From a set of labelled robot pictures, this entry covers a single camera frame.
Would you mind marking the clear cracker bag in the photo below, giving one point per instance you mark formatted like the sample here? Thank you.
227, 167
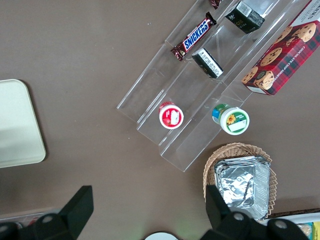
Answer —
305, 228

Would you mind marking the aluminium foil container stack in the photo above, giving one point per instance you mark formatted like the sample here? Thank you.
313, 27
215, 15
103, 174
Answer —
240, 185

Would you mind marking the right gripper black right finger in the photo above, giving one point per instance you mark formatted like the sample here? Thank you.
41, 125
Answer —
220, 217

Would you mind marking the green lid cup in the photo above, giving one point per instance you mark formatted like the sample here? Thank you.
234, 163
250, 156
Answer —
233, 121

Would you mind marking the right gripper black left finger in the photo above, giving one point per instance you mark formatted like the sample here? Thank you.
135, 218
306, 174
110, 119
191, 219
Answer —
75, 212

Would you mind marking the clear acrylic bottle rack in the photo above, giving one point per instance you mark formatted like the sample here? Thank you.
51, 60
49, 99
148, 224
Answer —
15, 218

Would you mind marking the beige plastic tray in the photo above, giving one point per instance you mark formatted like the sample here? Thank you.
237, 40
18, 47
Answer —
17, 125

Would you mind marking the small black box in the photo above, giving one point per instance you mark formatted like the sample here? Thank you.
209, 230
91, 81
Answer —
246, 17
207, 63

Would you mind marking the Snickers bar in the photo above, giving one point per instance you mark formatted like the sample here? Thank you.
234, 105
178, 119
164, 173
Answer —
196, 36
215, 3

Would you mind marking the clear acrylic stepped shelf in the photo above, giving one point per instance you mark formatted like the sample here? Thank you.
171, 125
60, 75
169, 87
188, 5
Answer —
155, 82

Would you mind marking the white snack bin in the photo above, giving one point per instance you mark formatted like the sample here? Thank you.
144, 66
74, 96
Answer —
287, 217

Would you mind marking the red lid cup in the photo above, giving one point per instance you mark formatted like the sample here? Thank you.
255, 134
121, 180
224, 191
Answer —
171, 117

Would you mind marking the yellow snack packet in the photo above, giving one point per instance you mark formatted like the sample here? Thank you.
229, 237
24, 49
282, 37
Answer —
316, 231

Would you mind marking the light wicker basket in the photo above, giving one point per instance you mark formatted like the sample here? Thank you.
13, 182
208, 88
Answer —
272, 180

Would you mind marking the red tartan cookie box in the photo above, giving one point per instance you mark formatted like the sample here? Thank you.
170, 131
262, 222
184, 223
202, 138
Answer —
287, 57

